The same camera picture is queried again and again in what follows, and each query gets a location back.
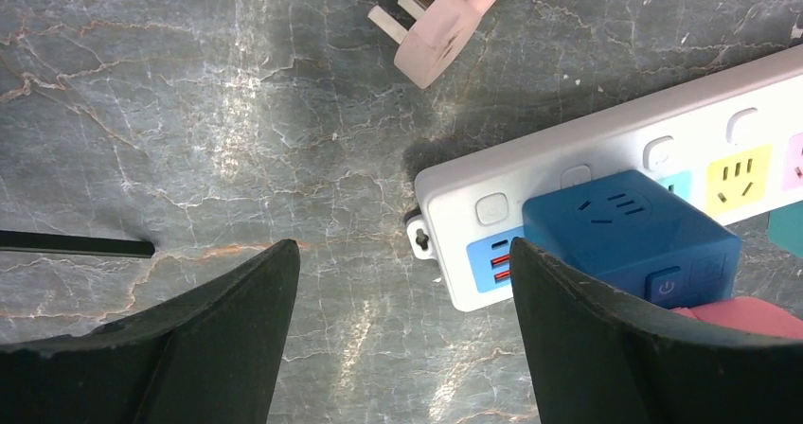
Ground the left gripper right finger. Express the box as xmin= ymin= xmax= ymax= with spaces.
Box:
xmin=510 ymin=238 xmax=802 ymax=423

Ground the teal power strip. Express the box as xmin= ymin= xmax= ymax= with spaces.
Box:
xmin=767 ymin=202 xmax=803 ymax=258

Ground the red-pink cube adapter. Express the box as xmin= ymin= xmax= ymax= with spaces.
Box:
xmin=671 ymin=297 xmax=802 ymax=340

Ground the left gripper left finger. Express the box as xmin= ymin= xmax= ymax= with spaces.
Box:
xmin=1 ymin=239 xmax=300 ymax=423

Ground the white multicolour power strip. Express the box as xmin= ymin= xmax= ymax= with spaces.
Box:
xmin=407 ymin=46 xmax=802 ymax=312

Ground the pink coiled cable with plug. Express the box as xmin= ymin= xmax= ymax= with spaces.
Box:
xmin=367 ymin=0 xmax=541 ymax=90

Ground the dark blue cube adapter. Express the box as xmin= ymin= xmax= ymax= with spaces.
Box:
xmin=522 ymin=170 xmax=741 ymax=309

